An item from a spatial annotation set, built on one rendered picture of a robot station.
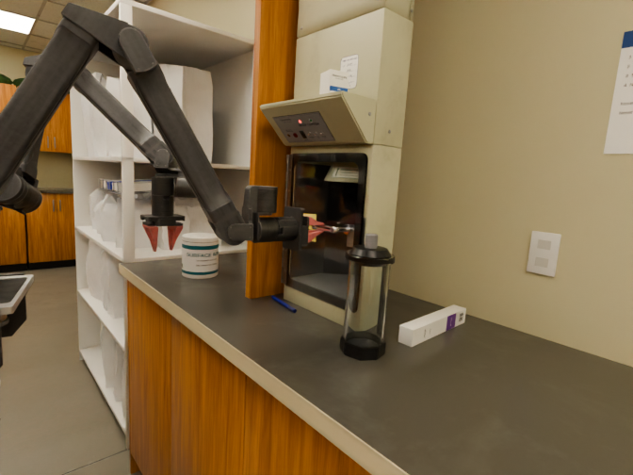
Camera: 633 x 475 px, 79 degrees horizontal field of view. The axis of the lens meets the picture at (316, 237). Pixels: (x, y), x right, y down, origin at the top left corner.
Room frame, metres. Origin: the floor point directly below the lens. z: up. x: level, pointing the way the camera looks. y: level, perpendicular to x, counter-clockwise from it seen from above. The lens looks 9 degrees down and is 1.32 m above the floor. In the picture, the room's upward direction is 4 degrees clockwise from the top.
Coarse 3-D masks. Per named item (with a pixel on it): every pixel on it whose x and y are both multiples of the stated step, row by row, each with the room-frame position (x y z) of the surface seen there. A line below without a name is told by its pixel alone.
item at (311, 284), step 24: (312, 168) 1.07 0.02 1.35; (336, 168) 1.00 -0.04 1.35; (360, 168) 0.94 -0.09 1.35; (312, 192) 1.07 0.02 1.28; (336, 192) 1.00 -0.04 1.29; (360, 192) 0.93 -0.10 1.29; (336, 216) 0.99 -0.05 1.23; (360, 216) 0.93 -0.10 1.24; (336, 240) 0.99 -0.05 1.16; (360, 240) 0.93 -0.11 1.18; (288, 264) 1.14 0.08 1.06; (312, 264) 1.06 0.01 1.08; (336, 264) 0.98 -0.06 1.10; (312, 288) 1.05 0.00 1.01; (336, 288) 0.98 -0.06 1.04
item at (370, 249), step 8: (368, 240) 0.82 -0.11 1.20; (376, 240) 0.82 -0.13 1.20; (352, 248) 0.83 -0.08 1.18; (360, 248) 0.81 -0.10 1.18; (368, 248) 0.82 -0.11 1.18; (376, 248) 0.82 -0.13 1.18; (384, 248) 0.83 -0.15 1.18; (368, 256) 0.78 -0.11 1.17; (376, 256) 0.79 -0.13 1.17; (384, 256) 0.79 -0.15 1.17
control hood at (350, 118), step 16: (320, 96) 0.91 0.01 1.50; (336, 96) 0.87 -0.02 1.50; (352, 96) 0.88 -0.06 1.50; (272, 112) 1.07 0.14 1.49; (288, 112) 1.02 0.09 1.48; (304, 112) 0.98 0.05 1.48; (320, 112) 0.94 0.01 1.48; (336, 112) 0.90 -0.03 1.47; (352, 112) 0.88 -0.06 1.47; (368, 112) 0.91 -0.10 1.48; (336, 128) 0.95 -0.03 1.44; (352, 128) 0.91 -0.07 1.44; (368, 128) 0.92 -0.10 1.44; (288, 144) 1.13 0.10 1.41; (304, 144) 1.09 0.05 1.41; (320, 144) 1.04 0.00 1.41; (336, 144) 1.01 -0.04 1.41
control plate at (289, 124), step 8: (312, 112) 0.96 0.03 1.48; (280, 120) 1.07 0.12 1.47; (288, 120) 1.04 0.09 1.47; (296, 120) 1.02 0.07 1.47; (304, 120) 1.00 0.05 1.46; (312, 120) 0.98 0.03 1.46; (320, 120) 0.96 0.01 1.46; (280, 128) 1.10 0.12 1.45; (288, 128) 1.07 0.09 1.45; (296, 128) 1.05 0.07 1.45; (304, 128) 1.03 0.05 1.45; (312, 128) 1.00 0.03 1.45; (320, 128) 0.98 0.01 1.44; (328, 128) 0.96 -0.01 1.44; (312, 136) 1.03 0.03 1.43; (320, 136) 1.01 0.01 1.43; (328, 136) 0.99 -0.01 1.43
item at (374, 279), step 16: (352, 256) 0.79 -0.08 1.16; (352, 272) 0.80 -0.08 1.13; (368, 272) 0.78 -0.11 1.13; (384, 272) 0.79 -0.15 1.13; (352, 288) 0.80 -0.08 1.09; (368, 288) 0.78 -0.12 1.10; (384, 288) 0.80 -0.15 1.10; (352, 304) 0.80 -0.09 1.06; (368, 304) 0.78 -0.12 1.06; (384, 304) 0.80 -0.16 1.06; (352, 320) 0.79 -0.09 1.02; (368, 320) 0.78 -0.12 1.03; (384, 320) 0.81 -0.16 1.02; (352, 336) 0.79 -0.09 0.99; (368, 336) 0.78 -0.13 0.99
